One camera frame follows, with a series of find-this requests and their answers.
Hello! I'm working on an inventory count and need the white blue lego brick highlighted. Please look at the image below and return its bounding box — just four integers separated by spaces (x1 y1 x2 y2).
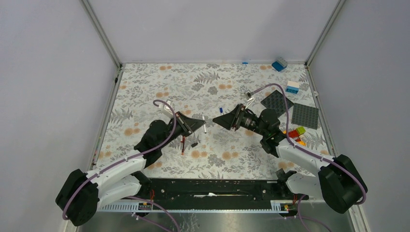
285 81 300 94

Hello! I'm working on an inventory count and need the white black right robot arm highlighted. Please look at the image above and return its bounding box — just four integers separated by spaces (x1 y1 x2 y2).
212 104 368 214

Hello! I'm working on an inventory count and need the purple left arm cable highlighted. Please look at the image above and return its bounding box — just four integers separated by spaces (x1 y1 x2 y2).
61 99 180 232

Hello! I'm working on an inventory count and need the colourful lego brick pile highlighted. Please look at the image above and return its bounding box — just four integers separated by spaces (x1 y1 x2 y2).
288 126 306 146

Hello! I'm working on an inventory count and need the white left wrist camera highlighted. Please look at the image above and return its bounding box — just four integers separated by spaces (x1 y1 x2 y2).
160 100 173 118

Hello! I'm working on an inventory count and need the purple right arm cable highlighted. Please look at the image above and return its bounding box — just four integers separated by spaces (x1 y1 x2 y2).
249 83 367 232

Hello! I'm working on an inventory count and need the floral table mat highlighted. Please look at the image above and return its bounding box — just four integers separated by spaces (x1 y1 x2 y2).
95 64 315 179

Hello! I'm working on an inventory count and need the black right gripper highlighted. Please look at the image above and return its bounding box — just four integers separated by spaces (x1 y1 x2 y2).
212 104 267 137

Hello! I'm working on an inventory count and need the white marker black tip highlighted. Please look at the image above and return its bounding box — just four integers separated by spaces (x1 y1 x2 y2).
202 113 207 134

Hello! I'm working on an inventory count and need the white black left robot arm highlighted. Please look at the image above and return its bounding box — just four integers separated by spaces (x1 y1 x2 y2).
55 112 205 226

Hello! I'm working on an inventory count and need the blue grey lego brick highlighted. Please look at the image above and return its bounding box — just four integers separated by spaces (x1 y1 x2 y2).
272 57 288 72

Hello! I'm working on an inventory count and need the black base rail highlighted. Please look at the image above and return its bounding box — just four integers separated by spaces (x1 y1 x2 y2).
135 178 301 210

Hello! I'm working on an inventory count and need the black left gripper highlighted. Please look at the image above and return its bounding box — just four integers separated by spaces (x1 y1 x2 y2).
158 111 205 149

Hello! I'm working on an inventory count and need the dark green lego baseplate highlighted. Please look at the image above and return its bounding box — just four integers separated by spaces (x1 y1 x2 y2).
261 90 294 117

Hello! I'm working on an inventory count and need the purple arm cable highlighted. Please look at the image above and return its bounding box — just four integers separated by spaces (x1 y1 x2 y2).
249 83 367 232
61 99 180 232

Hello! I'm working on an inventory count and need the grey lego baseplate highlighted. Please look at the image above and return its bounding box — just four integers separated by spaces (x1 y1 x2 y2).
291 103 319 130

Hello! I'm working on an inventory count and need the orange red pen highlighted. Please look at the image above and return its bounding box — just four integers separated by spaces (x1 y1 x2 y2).
181 136 185 155

